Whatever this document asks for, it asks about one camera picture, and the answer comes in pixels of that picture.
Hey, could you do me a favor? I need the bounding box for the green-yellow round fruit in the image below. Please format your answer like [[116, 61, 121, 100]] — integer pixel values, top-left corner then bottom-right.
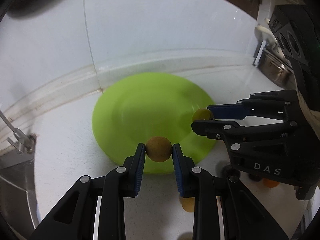
[[192, 108, 214, 121]]

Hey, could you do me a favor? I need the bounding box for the brown-green round fruit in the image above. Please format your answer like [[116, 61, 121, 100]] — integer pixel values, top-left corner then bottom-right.
[[145, 137, 172, 163]]

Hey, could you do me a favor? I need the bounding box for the yellowish fruit on counter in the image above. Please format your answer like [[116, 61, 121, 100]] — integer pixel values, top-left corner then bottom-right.
[[180, 197, 195, 212]]

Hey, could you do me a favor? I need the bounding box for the small orange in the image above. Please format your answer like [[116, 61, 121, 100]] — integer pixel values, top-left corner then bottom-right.
[[263, 178, 280, 189]]

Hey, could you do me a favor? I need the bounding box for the steel pot on rack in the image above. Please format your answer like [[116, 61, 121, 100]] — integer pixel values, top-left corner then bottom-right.
[[257, 49, 292, 88]]

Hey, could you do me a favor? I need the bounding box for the steel sink basin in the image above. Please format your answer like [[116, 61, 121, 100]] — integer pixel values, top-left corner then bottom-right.
[[1, 150, 39, 238]]

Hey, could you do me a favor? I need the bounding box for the thin steel faucet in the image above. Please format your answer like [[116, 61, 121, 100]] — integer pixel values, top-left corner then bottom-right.
[[0, 111, 36, 153]]

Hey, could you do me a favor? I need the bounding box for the green plate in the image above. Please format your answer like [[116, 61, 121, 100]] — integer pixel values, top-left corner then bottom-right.
[[92, 73, 216, 164]]

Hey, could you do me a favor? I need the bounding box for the cream pan handle lower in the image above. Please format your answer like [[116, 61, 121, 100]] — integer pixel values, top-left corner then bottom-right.
[[255, 25, 277, 44]]

